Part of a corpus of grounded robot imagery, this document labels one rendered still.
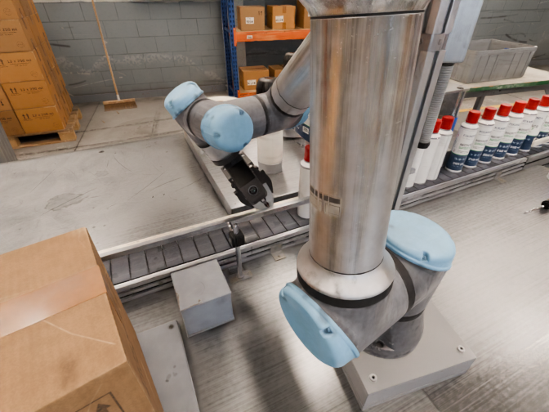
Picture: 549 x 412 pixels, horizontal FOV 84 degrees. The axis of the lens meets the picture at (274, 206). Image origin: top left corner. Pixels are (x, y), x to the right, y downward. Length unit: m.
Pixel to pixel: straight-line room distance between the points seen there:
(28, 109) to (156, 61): 1.92
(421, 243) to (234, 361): 0.40
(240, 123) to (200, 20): 4.62
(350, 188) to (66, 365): 0.31
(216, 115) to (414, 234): 0.34
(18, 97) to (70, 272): 3.60
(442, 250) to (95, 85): 5.14
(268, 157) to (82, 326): 0.76
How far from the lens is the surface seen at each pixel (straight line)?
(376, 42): 0.25
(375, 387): 0.58
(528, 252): 1.06
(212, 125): 0.51
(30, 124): 4.07
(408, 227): 0.48
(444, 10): 0.65
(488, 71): 2.92
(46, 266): 0.48
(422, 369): 0.62
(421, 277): 0.46
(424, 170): 1.06
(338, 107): 0.26
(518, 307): 0.89
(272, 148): 1.00
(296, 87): 0.52
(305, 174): 0.77
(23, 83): 3.95
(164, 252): 0.79
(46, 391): 0.37
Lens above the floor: 1.40
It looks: 36 degrees down
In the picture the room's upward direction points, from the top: straight up
